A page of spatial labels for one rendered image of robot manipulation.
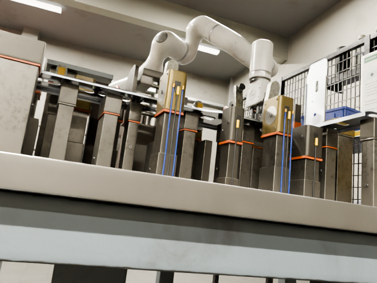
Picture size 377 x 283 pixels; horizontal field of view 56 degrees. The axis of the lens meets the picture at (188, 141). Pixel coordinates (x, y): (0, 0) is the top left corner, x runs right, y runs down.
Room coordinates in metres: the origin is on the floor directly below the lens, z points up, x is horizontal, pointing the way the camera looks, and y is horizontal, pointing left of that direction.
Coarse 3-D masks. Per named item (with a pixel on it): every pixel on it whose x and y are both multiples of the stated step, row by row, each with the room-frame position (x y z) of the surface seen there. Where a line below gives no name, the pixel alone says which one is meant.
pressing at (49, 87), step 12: (48, 72) 0.93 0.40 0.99; (48, 84) 1.05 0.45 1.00; (60, 84) 1.04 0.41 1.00; (84, 84) 1.01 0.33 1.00; (96, 84) 0.98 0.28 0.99; (84, 96) 1.14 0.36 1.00; (132, 96) 1.07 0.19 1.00; (144, 96) 1.03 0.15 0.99; (144, 108) 1.19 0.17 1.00; (192, 108) 1.09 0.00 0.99; (204, 120) 1.26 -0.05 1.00; (216, 120) 1.24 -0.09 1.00; (252, 120) 1.15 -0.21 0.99
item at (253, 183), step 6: (258, 132) 1.27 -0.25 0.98; (258, 138) 1.27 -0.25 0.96; (258, 144) 1.28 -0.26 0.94; (252, 150) 1.27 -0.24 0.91; (258, 150) 1.28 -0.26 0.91; (252, 156) 1.27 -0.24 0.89; (258, 156) 1.28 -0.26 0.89; (252, 162) 1.27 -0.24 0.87; (258, 162) 1.28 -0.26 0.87; (252, 168) 1.27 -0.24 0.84; (258, 168) 1.28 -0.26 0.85; (252, 174) 1.27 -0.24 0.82; (258, 174) 1.28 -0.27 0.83; (252, 180) 1.28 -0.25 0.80; (258, 180) 1.28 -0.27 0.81; (252, 186) 1.28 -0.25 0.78; (258, 186) 1.28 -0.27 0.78
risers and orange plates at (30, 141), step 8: (32, 120) 0.95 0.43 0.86; (32, 128) 0.96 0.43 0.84; (32, 136) 0.96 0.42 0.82; (24, 144) 0.95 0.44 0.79; (32, 144) 0.96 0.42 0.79; (152, 144) 1.12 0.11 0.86; (200, 144) 1.23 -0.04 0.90; (208, 144) 1.20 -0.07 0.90; (24, 152) 0.95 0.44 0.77; (32, 152) 0.97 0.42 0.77; (152, 152) 1.11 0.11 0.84; (200, 152) 1.23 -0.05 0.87; (208, 152) 1.21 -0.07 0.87; (200, 160) 1.22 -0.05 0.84; (208, 160) 1.21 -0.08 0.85; (144, 168) 1.17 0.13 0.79; (200, 168) 1.21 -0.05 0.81; (208, 168) 1.21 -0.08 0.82; (200, 176) 1.21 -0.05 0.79; (208, 176) 1.21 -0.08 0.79
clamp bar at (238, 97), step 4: (240, 84) 1.41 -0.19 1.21; (236, 88) 1.43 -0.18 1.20; (240, 88) 1.41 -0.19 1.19; (244, 88) 1.41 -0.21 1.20; (236, 92) 1.42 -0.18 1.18; (240, 92) 1.44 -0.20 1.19; (236, 96) 1.42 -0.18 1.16; (240, 96) 1.44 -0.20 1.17; (236, 100) 1.42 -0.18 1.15; (240, 100) 1.44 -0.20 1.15; (236, 104) 1.42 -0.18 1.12; (240, 104) 1.44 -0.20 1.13
